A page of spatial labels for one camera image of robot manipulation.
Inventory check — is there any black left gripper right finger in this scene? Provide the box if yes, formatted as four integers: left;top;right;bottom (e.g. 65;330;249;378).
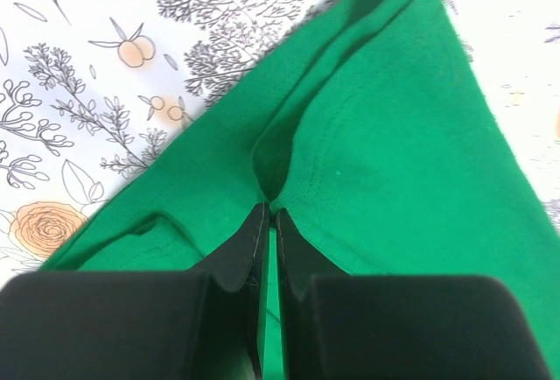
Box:
276;210;551;379

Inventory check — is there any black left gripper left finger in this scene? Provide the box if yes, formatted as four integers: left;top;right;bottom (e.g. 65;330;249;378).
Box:
1;203;270;379

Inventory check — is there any green t shirt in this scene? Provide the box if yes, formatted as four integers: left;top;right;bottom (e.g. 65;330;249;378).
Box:
44;0;559;374

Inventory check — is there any floral table mat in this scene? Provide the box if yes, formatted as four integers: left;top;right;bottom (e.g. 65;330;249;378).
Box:
1;0;559;281

